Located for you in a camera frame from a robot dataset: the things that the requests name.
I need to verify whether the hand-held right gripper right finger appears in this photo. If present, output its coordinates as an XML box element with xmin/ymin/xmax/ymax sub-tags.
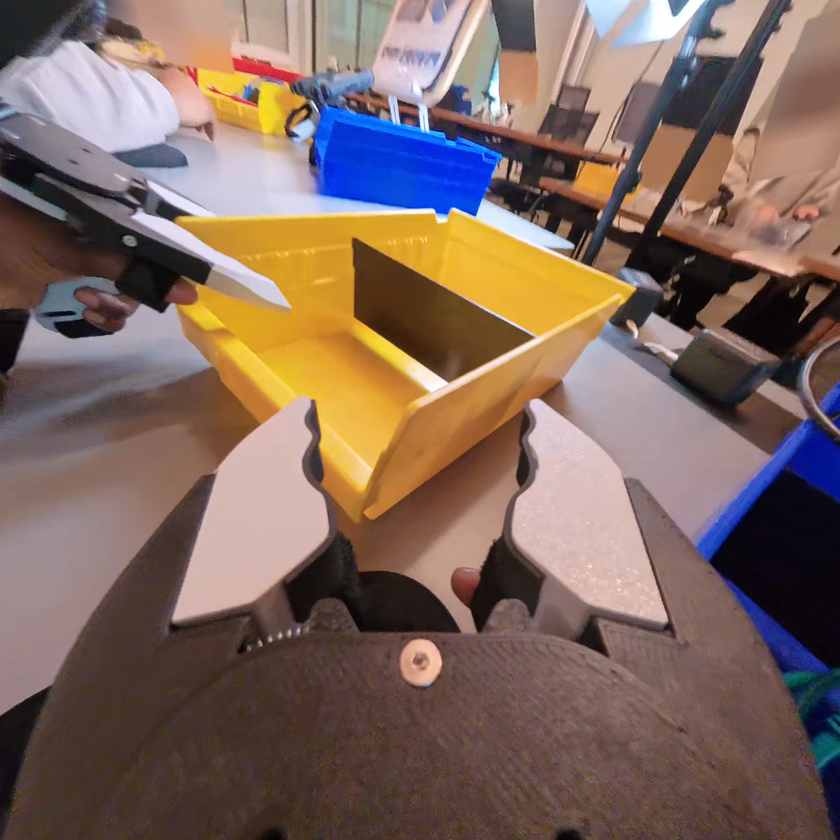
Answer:
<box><xmin>469</xmin><ymin>398</ymin><xmax>670</xmax><ymax>643</ymax></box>

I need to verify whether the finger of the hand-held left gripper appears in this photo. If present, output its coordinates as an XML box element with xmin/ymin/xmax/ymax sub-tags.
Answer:
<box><xmin>146</xmin><ymin>179</ymin><xmax>219</xmax><ymax>219</ymax></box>
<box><xmin>131</xmin><ymin>210</ymin><xmax>293</xmax><ymax>314</ymax></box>

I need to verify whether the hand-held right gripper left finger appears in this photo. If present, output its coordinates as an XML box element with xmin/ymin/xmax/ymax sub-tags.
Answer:
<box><xmin>171</xmin><ymin>397</ymin><xmax>363</xmax><ymax>636</ymax></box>

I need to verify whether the yellow plastic bin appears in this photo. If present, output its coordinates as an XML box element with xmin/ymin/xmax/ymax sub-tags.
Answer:
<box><xmin>176</xmin><ymin>209</ymin><xmax>636</xmax><ymax>524</ymax></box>

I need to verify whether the green ethernet cable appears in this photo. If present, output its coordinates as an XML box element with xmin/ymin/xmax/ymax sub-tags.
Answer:
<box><xmin>783</xmin><ymin>668</ymin><xmax>840</xmax><ymax>774</ymax></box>

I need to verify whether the person's left hand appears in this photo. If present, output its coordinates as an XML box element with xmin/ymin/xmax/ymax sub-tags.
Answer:
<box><xmin>0</xmin><ymin>189</ymin><xmax>199</xmax><ymax>333</ymax></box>

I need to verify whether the pale grey neighbouring table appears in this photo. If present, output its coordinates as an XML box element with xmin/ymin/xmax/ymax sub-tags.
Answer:
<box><xmin>140</xmin><ymin>120</ymin><xmax>576</xmax><ymax>252</ymax></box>

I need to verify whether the yellow parts bin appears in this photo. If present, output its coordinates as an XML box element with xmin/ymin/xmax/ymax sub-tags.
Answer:
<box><xmin>196</xmin><ymin>66</ymin><xmax>311</xmax><ymax>137</ymax></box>

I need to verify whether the red plastic tray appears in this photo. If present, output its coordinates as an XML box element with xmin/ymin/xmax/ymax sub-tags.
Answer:
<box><xmin>231</xmin><ymin>57</ymin><xmax>287</xmax><ymax>84</ymax></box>

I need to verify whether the black bin divider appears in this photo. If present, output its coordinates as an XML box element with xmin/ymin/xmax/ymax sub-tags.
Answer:
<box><xmin>710</xmin><ymin>468</ymin><xmax>840</xmax><ymax>665</ymax></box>
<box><xmin>352</xmin><ymin>238</ymin><xmax>537</xmax><ymax>383</ymax></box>

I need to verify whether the wooden board with poster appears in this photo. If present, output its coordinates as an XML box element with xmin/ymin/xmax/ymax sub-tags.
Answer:
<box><xmin>373</xmin><ymin>0</ymin><xmax>491</xmax><ymax>107</ymax></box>

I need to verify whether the yellow plastic container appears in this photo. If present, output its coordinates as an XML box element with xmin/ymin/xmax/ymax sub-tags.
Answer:
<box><xmin>576</xmin><ymin>159</ymin><xmax>642</xmax><ymax>196</ymax></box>

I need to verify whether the black light stand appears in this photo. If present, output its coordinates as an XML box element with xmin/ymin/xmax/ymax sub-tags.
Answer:
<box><xmin>579</xmin><ymin>0</ymin><xmax>796</xmax><ymax>265</ymax></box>

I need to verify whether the white light panel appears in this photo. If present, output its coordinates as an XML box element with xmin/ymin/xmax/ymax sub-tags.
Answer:
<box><xmin>583</xmin><ymin>0</ymin><xmax>708</xmax><ymax>51</ymax></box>

